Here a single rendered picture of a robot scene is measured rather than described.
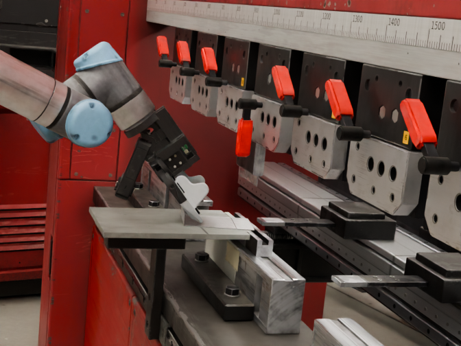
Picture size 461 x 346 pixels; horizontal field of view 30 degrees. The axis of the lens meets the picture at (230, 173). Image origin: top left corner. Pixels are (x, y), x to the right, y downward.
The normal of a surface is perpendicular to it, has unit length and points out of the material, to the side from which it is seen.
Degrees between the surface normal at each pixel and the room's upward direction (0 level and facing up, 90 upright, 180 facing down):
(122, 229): 0
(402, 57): 90
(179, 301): 0
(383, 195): 90
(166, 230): 0
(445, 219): 90
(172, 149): 90
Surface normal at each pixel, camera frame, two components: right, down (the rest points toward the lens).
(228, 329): 0.10, -0.98
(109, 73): 0.33, 0.04
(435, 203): -0.95, -0.04
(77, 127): 0.45, 0.21
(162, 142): 0.12, 0.19
